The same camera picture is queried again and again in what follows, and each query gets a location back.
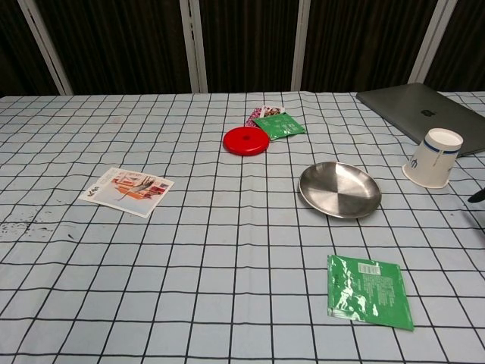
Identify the red round plastic disc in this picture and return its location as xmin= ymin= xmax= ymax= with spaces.
xmin=222 ymin=126 xmax=271 ymax=157

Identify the white paper cup blue band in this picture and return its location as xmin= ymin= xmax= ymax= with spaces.
xmin=402 ymin=127 xmax=465 ymax=190

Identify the pink white packet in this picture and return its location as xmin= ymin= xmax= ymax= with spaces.
xmin=245 ymin=108 xmax=264 ymax=128

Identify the white partition frame post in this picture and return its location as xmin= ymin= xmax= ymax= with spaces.
xmin=17 ymin=0 xmax=74 ymax=96
xmin=408 ymin=0 xmax=449 ymax=84
xmin=179 ymin=0 xmax=208 ymax=94
xmin=291 ymin=0 xmax=311 ymax=92

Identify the green foil sachet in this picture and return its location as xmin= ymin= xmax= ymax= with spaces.
xmin=252 ymin=112 xmax=307 ymax=142
xmin=326 ymin=254 xmax=415 ymax=331

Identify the illustrated postcard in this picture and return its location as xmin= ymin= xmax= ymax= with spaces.
xmin=78 ymin=167 xmax=175 ymax=219

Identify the light blue checked tablecloth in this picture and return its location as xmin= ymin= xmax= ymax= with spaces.
xmin=0 ymin=90 xmax=485 ymax=364

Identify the grey closed laptop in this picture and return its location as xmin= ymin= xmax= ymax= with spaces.
xmin=355 ymin=82 xmax=485 ymax=158

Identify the silver metal plate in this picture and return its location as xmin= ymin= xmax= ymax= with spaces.
xmin=298 ymin=161 xmax=383 ymax=220

